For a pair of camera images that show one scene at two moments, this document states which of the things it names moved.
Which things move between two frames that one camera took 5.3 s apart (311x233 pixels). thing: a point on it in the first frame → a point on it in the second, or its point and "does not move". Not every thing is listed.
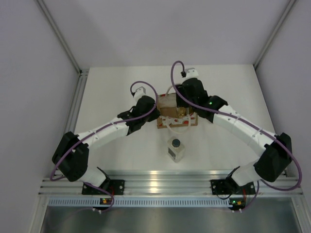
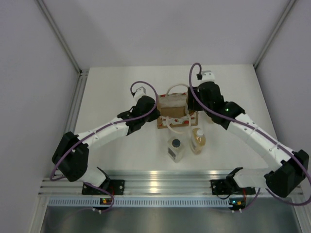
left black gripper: x=156 y=114 does not move
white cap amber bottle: x=181 y=111 → x=197 y=141
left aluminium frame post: x=82 y=75 does not move
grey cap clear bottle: x=176 y=149 does not move
